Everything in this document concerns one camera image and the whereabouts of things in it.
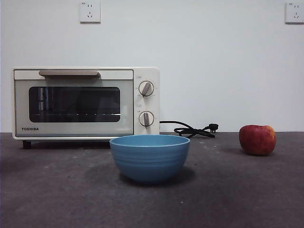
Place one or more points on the blue ribbed bowl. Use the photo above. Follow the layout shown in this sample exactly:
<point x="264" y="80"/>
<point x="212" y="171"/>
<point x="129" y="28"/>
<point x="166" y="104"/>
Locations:
<point x="149" y="164"/>

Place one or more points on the cream Toshiba toaster oven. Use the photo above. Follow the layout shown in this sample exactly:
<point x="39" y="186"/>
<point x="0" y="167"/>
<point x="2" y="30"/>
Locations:
<point x="146" y="71"/>

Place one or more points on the red apple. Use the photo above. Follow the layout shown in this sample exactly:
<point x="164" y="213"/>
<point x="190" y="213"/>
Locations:
<point x="257" y="141"/>

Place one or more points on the white wall socket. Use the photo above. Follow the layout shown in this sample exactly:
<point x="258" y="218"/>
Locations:
<point x="90" y="13"/>
<point x="295" y="13"/>

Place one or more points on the beige round oven knob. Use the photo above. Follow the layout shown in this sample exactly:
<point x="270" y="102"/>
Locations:
<point x="146" y="118"/>
<point x="146" y="88"/>

